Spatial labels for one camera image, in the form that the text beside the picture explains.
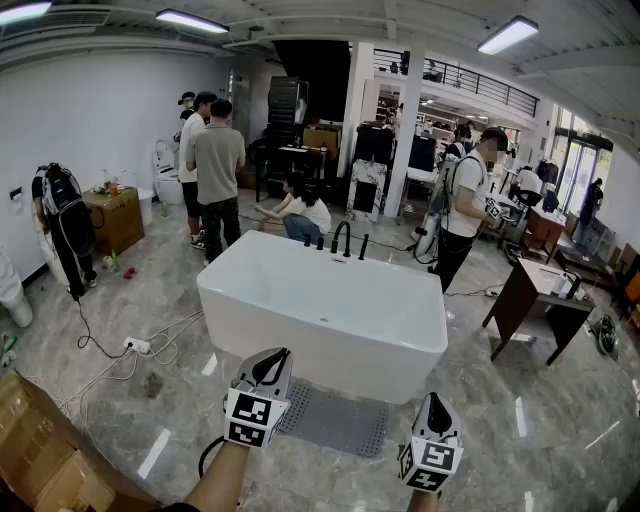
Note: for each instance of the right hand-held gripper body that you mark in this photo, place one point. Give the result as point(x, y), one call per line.
point(430, 462)

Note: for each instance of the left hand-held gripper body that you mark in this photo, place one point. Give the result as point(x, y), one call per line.
point(255, 415)

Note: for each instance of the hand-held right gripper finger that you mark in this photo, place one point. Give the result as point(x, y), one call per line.
point(422, 422)
point(454, 425)

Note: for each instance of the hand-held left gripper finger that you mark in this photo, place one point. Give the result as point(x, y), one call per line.
point(283, 380)
point(248, 367)

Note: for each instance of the grey perforated bath mat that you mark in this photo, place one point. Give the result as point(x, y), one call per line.
point(340, 420)

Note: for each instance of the white bathtub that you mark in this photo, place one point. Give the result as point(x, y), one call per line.
point(325, 362)

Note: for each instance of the dark brown desk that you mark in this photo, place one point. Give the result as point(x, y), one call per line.
point(515, 300)

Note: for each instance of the red cloth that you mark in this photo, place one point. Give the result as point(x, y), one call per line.
point(130, 273)

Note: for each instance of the black hand shower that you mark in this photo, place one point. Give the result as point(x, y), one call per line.
point(363, 247)

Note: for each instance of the black faucet spout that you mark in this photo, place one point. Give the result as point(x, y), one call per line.
point(345, 231)

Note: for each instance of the green bottle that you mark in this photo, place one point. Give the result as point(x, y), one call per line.
point(164, 210)
point(115, 261)

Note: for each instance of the white basin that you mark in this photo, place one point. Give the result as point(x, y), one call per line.
point(550, 280)

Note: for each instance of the tape roll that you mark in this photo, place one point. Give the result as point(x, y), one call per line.
point(106, 262)

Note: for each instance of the white bucket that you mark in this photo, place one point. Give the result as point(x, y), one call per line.
point(145, 207)

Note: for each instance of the brown cardboard box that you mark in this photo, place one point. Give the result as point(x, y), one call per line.
point(117, 220)

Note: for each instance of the white toilet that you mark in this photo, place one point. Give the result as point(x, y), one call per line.
point(167, 185)
point(15, 300)

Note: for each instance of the marble pattern cabinet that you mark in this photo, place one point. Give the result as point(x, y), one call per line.
point(367, 192)

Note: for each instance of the black table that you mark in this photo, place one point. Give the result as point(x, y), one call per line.
point(290, 160)

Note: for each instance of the large open cardboard box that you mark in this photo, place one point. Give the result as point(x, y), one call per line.
point(45, 450)

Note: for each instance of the wooden desk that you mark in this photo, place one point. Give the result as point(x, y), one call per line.
point(545, 227)

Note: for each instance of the green white glove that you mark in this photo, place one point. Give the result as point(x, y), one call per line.
point(7, 347)

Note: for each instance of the tall black cabinet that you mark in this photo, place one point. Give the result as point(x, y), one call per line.
point(285, 105)

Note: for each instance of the glass door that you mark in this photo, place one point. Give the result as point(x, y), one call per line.
point(580, 170)

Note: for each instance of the toilet paper holder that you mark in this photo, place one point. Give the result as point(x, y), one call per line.
point(15, 194)

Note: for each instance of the black mezzanine railing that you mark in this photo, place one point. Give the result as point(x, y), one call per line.
point(475, 82)

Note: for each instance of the long ceiling light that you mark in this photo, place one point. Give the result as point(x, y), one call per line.
point(22, 12)
point(507, 35)
point(192, 21)

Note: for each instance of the ceiling air vent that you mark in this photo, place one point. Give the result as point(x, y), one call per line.
point(60, 22)

